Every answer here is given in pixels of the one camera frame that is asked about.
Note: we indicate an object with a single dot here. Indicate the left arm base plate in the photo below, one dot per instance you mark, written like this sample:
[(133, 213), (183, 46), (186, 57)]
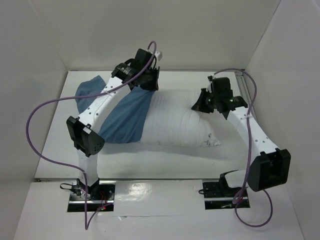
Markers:
[(103, 197)]

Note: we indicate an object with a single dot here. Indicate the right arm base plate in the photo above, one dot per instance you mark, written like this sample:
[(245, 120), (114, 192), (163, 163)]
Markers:
[(217, 195)]

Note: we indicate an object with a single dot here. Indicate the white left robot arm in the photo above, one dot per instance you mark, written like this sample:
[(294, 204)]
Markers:
[(84, 128)]

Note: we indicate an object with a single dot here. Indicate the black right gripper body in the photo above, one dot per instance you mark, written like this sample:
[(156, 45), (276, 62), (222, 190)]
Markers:
[(206, 100)]

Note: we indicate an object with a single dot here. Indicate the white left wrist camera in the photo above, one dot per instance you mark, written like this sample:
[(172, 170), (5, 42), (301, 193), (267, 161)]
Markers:
[(158, 55)]

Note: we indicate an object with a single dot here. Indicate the aluminium frame rail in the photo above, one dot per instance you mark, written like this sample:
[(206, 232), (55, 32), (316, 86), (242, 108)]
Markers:
[(243, 87)]

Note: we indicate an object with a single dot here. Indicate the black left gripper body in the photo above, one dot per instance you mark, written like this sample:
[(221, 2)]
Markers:
[(150, 80)]

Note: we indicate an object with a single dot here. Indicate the blue fabric pillowcase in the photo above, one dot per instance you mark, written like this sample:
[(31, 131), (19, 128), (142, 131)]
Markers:
[(126, 121)]

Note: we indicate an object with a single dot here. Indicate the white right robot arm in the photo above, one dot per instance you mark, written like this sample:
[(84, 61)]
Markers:
[(267, 165)]

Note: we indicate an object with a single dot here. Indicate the white pillow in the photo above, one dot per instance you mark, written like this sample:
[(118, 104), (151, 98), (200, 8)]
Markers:
[(171, 121)]

